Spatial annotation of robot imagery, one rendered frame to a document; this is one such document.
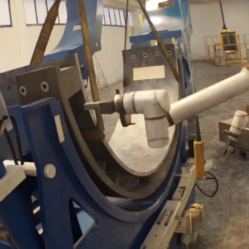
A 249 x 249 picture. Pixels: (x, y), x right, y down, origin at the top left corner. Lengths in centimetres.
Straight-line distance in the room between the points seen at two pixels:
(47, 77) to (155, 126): 52
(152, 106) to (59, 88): 42
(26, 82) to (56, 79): 19
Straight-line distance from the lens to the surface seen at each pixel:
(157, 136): 104
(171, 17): 451
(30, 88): 131
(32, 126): 110
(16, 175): 110
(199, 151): 218
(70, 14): 594
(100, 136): 146
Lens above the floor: 224
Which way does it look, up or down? 16 degrees down
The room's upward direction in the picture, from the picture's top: 9 degrees counter-clockwise
